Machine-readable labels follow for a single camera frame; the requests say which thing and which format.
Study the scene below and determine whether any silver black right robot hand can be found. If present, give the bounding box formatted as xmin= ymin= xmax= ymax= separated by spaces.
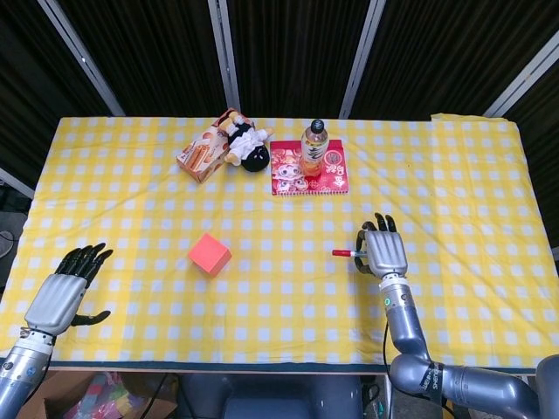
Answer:
xmin=355 ymin=212 xmax=410 ymax=277

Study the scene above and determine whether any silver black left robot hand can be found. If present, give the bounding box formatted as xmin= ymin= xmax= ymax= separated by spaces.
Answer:
xmin=24 ymin=243 xmax=114 ymax=337

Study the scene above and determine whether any pink cube block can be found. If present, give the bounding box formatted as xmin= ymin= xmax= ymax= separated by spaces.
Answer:
xmin=188 ymin=232 xmax=231 ymax=277

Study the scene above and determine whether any brown cardboard box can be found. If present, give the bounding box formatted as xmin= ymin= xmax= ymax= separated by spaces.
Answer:
xmin=24 ymin=371 xmax=176 ymax=419

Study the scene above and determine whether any bag of colourful blocks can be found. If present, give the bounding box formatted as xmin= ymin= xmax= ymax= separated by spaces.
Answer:
xmin=76 ymin=373 xmax=141 ymax=419

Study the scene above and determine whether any yellow white checkered tablecloth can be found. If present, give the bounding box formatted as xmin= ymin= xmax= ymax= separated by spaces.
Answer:
xmin=0 ymin=113 xmax=559 ymax=366

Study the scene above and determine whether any orange drink bottle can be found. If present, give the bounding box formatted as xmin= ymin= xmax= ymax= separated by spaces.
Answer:
xmin=299 ymin=118 xmax=329 ymax=176

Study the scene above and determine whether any red spiral notebook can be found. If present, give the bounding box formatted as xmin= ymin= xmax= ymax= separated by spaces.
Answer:
xmin=269 ymin=139 xmax=351 ymax=197

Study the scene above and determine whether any black haired plush doll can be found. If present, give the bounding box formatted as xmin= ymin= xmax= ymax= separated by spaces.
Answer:
xmin=217 ymin=115 xmax=275 ymax=175

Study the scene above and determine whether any blue seat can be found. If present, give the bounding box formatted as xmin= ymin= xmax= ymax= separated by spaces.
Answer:
xmin=178 ymin=374 xmax=363 ymax=419

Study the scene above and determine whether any orange snack box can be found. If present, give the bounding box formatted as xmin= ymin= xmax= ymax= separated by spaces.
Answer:
xmin=176 ymin=107 xmax=245 ymax=184

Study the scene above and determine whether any grey metal frame rail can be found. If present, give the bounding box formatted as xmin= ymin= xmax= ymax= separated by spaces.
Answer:
xmin=0 ymin=168 xmax=36 ymax=200

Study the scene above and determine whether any grey metal frame post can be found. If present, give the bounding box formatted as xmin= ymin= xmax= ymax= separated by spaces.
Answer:
xmin=482 ymin=41 xmax=559 ymax=118
xmin=37 ymin=0 xmax=127 ymax=117
xmin=207 ymin=0 xmax=243 ymax=119
xmin=338 ymin=0 xmax=388 ymax=119

